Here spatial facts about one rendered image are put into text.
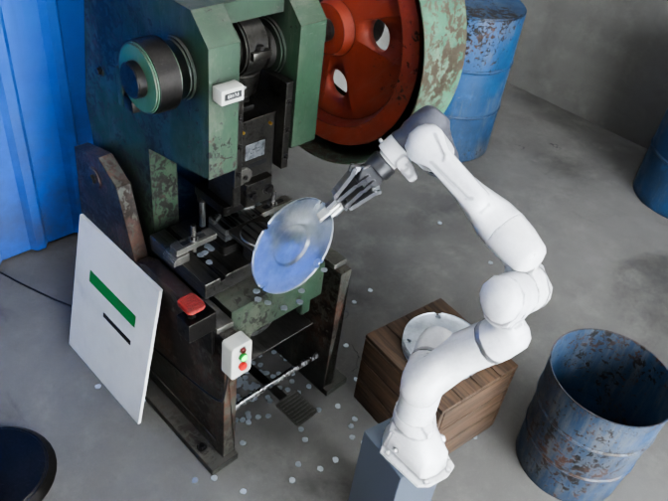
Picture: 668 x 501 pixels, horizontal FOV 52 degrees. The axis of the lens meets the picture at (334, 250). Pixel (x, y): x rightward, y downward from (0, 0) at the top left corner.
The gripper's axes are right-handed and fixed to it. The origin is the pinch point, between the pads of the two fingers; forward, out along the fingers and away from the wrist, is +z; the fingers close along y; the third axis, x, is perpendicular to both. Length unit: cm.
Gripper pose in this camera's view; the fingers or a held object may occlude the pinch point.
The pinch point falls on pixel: (329, 211)
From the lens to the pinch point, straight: 183.1
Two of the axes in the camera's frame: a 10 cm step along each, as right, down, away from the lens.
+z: -7.3, 6.4, 2.3
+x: 3.2, 6.2, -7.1
